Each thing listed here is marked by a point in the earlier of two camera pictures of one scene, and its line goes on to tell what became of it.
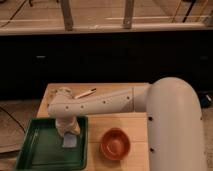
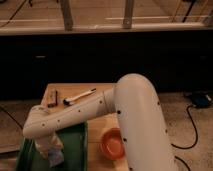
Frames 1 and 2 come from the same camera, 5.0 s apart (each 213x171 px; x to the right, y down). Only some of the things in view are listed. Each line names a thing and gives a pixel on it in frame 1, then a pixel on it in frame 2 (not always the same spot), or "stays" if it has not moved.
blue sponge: x=70 y=140 -> x=56 y=156
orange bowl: x=115 y=144 stays
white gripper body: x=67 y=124 -> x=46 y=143
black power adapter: x=205 y=101 stays
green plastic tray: x=41 y=147 stays
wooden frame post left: x=67 y=14 stays
